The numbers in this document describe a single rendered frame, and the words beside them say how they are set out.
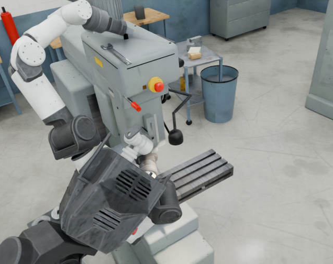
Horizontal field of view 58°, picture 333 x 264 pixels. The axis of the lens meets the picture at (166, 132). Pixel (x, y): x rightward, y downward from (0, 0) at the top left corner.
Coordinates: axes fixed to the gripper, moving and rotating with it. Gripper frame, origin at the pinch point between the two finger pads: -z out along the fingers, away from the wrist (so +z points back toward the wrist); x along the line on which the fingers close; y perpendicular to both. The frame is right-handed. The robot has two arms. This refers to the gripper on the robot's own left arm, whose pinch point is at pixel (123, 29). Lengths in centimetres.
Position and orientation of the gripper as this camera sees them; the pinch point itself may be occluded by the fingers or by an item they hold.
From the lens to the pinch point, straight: 134.5
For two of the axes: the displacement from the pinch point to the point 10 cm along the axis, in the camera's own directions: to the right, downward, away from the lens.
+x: 7.0, 3.7, -6.1
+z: -6.6, 0.0, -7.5
